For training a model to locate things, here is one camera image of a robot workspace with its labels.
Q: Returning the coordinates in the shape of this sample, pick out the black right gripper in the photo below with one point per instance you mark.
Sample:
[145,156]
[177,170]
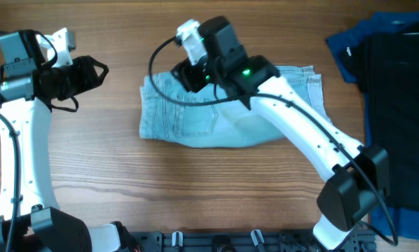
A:
[187,73]

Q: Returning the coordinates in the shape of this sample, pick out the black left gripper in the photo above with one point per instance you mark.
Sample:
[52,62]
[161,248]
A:
[85,67]

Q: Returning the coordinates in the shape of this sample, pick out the light blue denim shorts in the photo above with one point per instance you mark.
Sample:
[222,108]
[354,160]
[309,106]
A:
[170,113]

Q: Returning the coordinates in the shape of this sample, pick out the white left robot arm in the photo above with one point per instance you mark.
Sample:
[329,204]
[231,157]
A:
[38,69]

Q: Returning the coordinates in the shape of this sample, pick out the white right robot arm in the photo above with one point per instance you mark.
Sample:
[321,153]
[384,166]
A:
[356,178]

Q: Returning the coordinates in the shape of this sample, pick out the blue folded shirt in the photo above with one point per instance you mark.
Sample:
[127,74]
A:
[342,47]

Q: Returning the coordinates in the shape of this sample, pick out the black folded shirt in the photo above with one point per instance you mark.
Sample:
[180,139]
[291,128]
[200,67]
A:
[390,65]

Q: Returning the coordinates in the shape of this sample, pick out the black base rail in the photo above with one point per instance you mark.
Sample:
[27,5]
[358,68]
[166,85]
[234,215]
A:
[255,240]

